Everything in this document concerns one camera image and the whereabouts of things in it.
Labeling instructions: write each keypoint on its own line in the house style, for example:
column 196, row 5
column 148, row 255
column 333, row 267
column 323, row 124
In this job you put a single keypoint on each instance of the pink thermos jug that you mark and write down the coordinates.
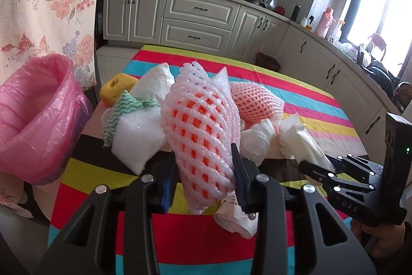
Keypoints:
column 325, row 22

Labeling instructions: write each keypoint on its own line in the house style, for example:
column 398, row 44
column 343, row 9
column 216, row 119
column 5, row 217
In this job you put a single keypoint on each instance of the person's right hand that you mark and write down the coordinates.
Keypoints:
column 390, row 238

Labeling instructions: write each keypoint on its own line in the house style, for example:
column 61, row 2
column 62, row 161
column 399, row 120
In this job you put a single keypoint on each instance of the dark red floor bin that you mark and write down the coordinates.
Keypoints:
column 267, row 62

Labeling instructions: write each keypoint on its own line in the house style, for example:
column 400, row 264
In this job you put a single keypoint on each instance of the black bottle on counter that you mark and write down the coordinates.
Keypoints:
column 295, row 13

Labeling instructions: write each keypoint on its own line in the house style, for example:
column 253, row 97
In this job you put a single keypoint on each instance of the lower kitchen cabinets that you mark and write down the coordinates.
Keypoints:
column 239, row 30

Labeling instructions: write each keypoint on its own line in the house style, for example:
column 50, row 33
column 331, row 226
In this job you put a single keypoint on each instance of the yellow sponge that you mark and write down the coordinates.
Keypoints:
column 114, row 87

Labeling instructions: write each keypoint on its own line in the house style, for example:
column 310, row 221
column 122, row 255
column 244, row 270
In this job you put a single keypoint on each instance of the crumpled white tissue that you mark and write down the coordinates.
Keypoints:
column 288, row 139

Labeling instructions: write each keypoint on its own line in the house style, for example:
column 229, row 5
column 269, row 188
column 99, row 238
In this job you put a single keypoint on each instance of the pink trash bag bin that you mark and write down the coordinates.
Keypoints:
column 43, row 113

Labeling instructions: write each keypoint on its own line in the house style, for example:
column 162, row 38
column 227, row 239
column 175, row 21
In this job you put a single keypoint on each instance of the pink foam net sleeve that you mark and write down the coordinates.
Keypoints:
column 255, row 103

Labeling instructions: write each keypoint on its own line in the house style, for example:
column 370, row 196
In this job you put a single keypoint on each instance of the green white wavy cloth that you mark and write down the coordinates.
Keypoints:
column 125, row 104

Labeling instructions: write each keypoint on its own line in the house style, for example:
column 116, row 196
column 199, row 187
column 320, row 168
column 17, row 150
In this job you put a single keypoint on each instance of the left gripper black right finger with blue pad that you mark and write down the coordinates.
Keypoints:
column 295, row 224

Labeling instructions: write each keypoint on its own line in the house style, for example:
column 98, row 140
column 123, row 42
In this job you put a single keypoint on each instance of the crumpled white paper cup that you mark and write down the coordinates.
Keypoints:
column 231, row 217

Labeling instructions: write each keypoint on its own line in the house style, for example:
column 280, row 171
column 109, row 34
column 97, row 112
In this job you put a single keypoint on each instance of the floral curtain cloth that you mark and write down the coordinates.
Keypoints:
column 34, row 28

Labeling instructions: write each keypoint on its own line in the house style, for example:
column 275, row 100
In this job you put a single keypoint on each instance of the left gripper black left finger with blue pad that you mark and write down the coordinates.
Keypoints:
column 87, row 243

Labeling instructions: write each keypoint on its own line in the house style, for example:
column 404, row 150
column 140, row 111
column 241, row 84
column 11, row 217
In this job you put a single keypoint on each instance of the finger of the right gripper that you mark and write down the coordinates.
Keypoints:
column 338, row 183
column 356, row 166

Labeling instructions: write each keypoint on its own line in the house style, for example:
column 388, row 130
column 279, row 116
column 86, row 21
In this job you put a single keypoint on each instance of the white foam block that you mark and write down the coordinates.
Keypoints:
column 138, row 137

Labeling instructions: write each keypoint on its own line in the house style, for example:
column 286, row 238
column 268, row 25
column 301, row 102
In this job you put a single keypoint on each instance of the white plastic bag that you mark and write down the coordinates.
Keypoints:
column 155, row 84

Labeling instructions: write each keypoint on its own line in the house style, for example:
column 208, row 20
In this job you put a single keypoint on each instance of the striped colourful tablecloth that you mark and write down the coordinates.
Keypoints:
column 186, row 243

